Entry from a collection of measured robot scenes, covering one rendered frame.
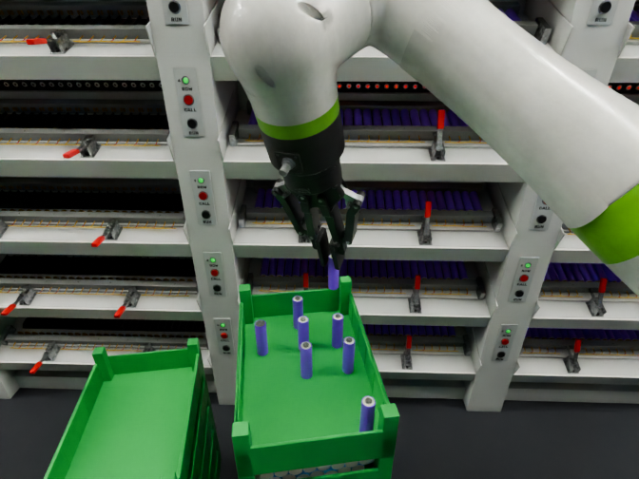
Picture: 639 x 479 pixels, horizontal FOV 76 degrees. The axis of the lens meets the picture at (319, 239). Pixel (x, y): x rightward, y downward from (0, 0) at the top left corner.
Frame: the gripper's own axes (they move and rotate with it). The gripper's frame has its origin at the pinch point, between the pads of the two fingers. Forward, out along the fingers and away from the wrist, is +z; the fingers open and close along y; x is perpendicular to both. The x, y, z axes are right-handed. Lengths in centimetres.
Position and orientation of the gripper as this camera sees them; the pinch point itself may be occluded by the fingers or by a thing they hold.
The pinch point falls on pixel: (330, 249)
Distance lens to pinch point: 65.8
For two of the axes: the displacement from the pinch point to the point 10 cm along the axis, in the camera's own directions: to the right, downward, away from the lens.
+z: 1.6, 5.9, 7.9
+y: 9.3, 1.9, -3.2
